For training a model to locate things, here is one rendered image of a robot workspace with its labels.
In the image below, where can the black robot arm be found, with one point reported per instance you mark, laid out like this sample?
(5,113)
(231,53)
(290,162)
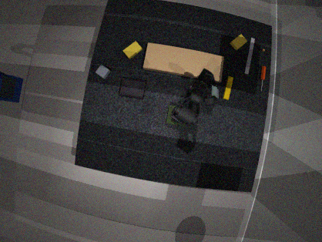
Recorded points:
(184,114)

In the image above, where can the yellow rectangular block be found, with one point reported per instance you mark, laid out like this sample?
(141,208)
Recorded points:
(132,50)
(238,42)

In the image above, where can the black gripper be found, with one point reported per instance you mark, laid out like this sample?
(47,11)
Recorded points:
(210,101)

